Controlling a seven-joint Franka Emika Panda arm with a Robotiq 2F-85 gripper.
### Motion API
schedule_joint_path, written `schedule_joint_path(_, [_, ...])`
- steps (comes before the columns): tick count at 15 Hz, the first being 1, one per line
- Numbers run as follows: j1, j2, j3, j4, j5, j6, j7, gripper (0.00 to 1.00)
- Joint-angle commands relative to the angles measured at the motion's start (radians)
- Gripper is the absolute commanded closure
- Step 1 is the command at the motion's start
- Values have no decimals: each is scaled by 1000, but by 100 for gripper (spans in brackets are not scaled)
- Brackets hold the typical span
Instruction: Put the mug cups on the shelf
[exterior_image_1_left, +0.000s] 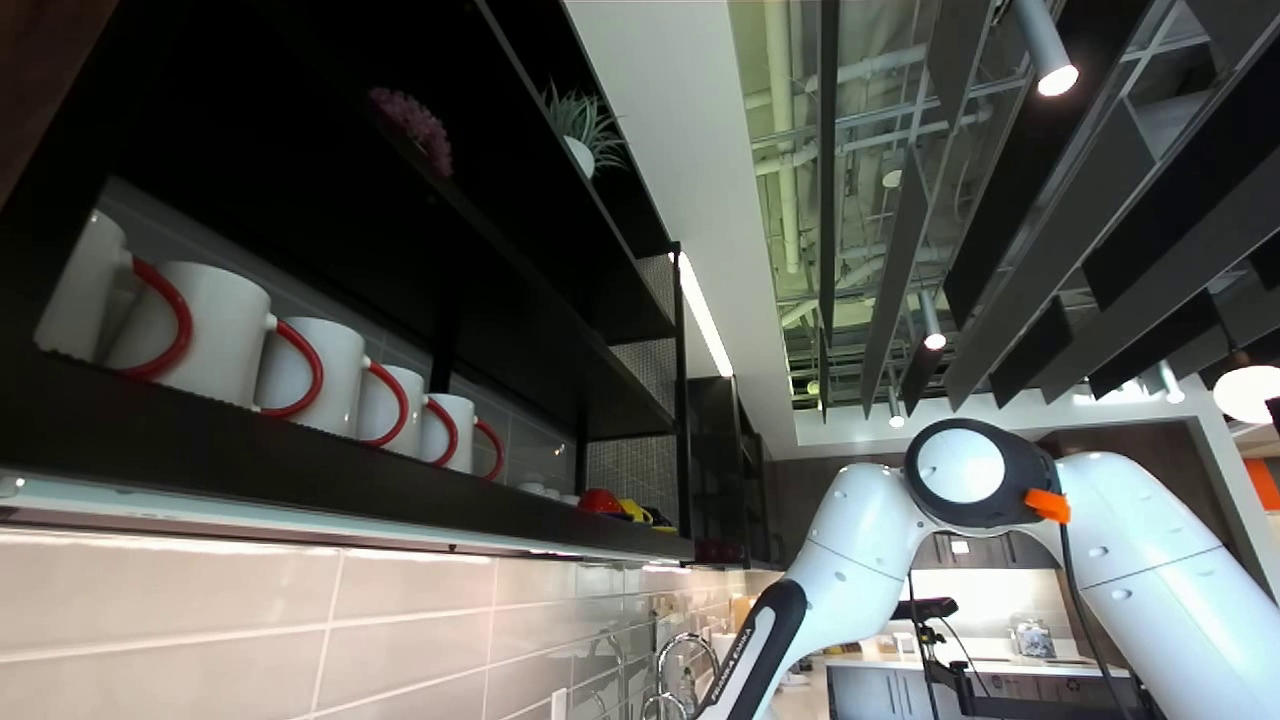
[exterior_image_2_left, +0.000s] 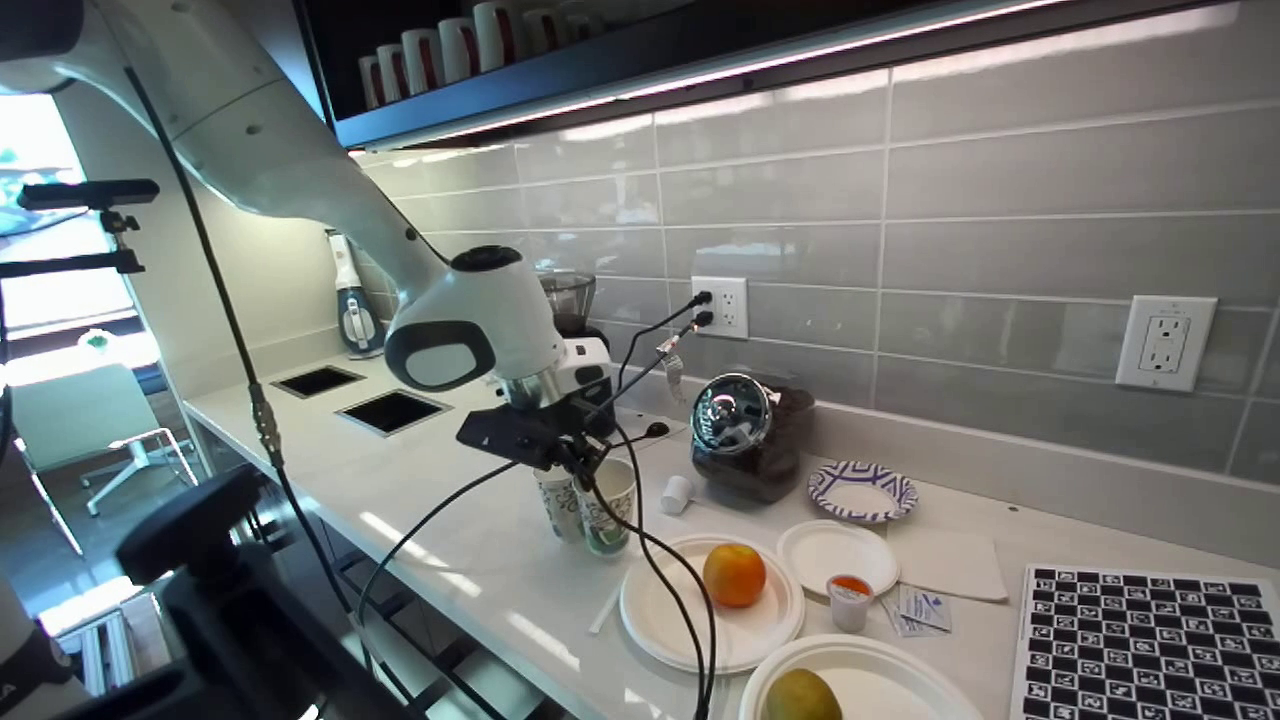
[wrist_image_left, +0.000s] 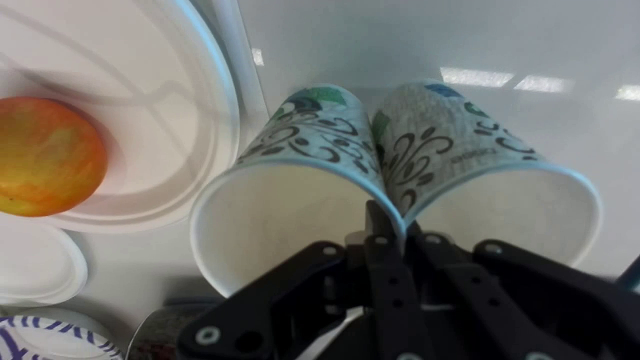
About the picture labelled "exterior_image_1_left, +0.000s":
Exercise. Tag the chrome faucet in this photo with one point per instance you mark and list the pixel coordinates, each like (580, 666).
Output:
(658, 695)

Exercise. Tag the black stereo camera on stand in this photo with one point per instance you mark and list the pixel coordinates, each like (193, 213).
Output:
(926, 611)

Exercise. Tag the round white ceiling lamp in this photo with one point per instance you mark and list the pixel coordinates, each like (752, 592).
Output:
(1249, 392)

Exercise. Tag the purple decorative plant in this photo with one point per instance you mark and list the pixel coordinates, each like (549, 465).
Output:
(419, 127)

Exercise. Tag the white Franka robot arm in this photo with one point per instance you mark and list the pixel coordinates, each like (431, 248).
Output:
(855, 544)

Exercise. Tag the large ceiling spot lamp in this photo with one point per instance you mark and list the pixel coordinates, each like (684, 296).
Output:
(1044, 54)

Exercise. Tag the small ceiling spot lamp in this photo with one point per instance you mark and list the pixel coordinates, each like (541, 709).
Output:
(932, 343)

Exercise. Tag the red teacup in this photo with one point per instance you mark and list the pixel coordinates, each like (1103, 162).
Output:
(601, 503)

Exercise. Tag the black wall shelf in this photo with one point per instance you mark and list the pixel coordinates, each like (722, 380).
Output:
(267, 462)

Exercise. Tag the green potted plant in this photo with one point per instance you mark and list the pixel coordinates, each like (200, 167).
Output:
(580, 152)

